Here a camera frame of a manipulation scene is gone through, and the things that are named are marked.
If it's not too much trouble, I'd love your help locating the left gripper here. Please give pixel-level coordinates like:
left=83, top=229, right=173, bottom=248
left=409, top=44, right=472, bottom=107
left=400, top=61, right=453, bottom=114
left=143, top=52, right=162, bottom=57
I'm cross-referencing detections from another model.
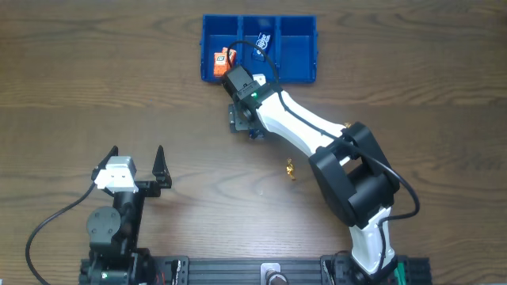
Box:
left=91, top=144, right=173, bottom=198

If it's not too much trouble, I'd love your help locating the orange candy box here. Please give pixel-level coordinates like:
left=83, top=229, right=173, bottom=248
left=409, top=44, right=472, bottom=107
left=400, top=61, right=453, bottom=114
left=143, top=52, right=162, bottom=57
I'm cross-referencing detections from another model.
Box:
left=221, top=47, right=238, bottom=67
left=213, top=52, right=230, bottom=78

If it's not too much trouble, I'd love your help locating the blue tray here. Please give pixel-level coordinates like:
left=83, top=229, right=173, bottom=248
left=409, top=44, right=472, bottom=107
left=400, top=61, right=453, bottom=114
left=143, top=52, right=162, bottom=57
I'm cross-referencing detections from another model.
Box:
left=200, top=13, right=319, bottom=84

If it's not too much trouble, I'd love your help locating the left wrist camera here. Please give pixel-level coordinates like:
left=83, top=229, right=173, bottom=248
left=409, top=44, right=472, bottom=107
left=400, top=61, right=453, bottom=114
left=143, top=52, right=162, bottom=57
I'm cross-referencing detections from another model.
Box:
left=93, top=154, right=140, bottom=195

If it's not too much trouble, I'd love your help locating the black cable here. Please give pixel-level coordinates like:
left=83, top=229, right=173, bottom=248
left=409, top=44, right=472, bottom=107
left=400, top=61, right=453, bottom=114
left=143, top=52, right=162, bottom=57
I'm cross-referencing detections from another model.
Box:
left=226, top=40, right=421, bottom=274
left=25, top=182, right=97, bottom=285

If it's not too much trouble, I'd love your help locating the mounting rail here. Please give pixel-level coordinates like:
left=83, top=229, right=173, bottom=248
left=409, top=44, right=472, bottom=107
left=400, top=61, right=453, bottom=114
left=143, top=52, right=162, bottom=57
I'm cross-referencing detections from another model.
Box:
left=78, top=256, right=433, bottom=285

